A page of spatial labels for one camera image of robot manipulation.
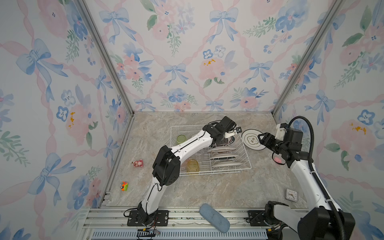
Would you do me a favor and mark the orange sunburst plate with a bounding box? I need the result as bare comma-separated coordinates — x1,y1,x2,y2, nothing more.
207,147,237,154

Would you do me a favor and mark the green red rimmed plate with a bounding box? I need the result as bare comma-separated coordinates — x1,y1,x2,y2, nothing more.
210,136,236,148

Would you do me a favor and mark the green red banded plate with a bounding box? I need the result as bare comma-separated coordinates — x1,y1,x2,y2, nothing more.
210,154,240,161

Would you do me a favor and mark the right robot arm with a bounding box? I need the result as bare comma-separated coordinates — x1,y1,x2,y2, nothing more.
258,125,356,240

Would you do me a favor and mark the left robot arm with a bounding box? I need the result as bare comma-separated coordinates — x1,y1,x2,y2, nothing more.
137,117,242,226

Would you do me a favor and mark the pink pig toy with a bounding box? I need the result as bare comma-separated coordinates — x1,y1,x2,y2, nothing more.
273,157,286,165

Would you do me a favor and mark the plain white plate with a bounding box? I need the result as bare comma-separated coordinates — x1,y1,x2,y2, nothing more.
212,161,243,168

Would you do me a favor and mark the yellow plastic cup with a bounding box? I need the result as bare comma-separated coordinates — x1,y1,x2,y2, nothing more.
187,159,200,173

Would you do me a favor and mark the green plastic cup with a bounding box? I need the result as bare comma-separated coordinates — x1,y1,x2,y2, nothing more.
176,135,187,145

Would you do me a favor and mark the pink strawberry toy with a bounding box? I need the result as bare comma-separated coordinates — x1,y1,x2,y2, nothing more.
132,160,144,168

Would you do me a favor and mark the colourful toy car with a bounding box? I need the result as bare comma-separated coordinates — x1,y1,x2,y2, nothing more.
121,182,129,191

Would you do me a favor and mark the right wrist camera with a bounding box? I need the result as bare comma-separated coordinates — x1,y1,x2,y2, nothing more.
275,123,288,141

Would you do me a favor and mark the white wire dish rack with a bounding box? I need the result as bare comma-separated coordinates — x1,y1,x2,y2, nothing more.
170,121,252,176

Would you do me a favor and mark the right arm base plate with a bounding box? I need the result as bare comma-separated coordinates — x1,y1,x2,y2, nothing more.
246,210,269,227

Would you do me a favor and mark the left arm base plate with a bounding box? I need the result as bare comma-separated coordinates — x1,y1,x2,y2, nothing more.
127,209,170,227

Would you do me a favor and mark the aluminium front rail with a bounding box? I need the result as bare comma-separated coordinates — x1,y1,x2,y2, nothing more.
80,207,334,240

